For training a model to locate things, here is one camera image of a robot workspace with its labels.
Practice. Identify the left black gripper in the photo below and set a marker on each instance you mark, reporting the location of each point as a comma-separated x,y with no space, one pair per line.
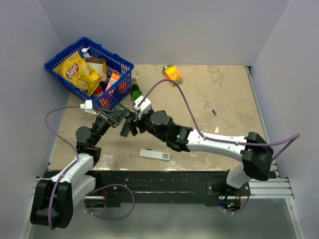
114,117

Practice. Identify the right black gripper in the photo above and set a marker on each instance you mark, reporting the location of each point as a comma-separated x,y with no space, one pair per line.
132,120

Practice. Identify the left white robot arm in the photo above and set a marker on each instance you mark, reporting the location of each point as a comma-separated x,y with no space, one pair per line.
55,198

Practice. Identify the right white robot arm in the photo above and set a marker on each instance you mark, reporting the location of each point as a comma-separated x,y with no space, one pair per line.
253,153

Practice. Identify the black remote control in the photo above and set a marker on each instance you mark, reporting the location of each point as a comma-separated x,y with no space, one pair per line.
125,130

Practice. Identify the white remote control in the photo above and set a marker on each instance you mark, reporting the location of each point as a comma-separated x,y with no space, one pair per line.
149,153

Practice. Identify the green glass bottle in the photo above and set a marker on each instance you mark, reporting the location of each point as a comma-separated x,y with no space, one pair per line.
135,92

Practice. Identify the orange white carton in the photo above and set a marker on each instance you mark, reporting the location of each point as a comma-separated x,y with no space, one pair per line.
115,76

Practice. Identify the blue plastic basket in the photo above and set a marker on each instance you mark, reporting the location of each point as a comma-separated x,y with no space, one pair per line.
110,97

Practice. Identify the brown white snack package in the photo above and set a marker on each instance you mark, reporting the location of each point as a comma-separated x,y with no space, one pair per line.
100,65

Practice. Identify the orange sponge pack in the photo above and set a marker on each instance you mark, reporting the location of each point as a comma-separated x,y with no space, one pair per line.
172,73

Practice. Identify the yellow Lays chips bag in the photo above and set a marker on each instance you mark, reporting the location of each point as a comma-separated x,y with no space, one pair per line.
79,73

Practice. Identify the white pump bottle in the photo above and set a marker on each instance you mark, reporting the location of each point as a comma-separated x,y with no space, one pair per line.
85,53

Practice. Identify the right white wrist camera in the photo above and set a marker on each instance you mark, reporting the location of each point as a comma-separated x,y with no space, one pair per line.
142,105

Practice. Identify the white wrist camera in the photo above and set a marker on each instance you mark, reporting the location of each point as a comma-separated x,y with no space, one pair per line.
142,105
87,106

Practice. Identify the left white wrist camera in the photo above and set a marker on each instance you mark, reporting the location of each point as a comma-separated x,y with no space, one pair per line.
87,106

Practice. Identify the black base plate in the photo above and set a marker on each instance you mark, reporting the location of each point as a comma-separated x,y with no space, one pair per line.
160,187

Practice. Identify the aluminium frame rail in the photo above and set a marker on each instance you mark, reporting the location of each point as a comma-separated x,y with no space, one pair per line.
269,214

